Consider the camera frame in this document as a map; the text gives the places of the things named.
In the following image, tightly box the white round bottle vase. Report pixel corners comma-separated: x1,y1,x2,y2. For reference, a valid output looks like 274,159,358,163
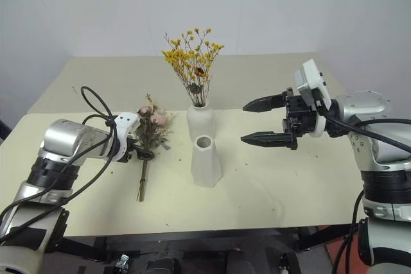
186,100,216,142

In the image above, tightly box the dark rounded shape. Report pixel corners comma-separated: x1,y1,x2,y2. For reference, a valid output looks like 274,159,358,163
146,255,177,274

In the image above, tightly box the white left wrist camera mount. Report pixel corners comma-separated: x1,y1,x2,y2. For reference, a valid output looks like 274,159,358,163
107,112,141,163

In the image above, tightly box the yellow dried flower bouquet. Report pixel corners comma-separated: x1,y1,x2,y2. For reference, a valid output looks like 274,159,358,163
161,27,225,108

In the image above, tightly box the pink dried flower bouquet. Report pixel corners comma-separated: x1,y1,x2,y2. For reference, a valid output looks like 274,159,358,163
130,93,176,203

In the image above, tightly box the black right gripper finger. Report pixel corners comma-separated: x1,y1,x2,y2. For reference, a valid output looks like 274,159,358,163
242,92,288,114
240,130,298,151

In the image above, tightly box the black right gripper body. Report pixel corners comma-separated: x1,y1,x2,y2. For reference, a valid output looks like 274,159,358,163
281,87,322,151

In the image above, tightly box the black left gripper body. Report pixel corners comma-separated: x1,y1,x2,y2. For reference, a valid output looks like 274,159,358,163
125,135,143,162

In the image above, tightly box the black table frame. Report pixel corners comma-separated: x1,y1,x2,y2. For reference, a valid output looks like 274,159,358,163
41,225,349,274

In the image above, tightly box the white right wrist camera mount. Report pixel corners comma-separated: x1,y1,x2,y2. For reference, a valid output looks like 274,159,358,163
294,58,331,139

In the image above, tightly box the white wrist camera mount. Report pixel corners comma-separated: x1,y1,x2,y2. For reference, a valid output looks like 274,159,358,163
294,58,331,139
107,112,141,163

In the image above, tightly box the white tapered vase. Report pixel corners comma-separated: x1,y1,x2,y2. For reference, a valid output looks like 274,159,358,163
191,135,223,188

